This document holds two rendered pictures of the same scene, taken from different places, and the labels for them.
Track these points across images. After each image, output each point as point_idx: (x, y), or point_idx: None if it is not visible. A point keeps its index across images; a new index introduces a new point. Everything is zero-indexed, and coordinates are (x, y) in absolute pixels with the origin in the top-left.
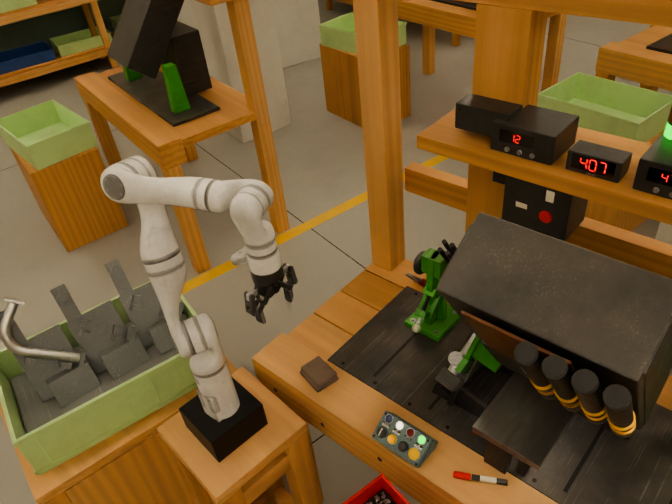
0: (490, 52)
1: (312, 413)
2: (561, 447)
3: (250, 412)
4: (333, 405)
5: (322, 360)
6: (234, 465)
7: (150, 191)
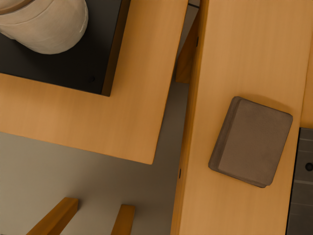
0: None
1: (184, 151)
2: None
3: (66, 86)
4: (198, 215)
5: (284, 134)
6: (2, 100)
7: None
